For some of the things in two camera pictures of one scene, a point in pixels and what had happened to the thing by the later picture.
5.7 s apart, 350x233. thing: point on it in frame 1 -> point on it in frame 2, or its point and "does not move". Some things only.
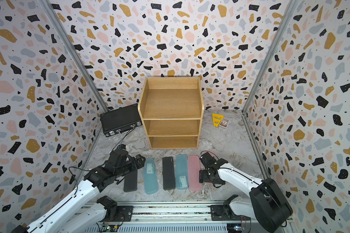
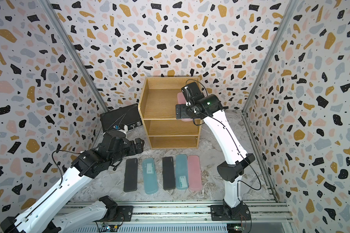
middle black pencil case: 168,179 does not move
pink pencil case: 211,153 -> 181,100
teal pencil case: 182,172 does not move
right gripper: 203,172 -> 183,114
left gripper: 134,165 -> 133,150
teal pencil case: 150,176 does not move
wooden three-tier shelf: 172,108 does not move
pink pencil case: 193,173 does not move
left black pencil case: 131,181 does not move
